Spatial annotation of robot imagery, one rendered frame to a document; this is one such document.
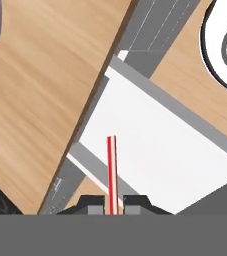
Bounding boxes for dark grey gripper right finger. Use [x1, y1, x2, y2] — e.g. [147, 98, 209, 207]
[122, 194, 175, 216]

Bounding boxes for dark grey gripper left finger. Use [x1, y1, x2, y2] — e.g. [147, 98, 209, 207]
[56, 194, 106, 216]

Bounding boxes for red and white striped straw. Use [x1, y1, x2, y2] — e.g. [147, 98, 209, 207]
[106, 135, 120, 216]

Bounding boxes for white open drawer grey rim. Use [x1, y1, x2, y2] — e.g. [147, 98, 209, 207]
[66, 54, 227, 216]

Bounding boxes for white round thing black rim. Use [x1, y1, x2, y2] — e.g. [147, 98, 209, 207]
[199, 0, 227, 98]

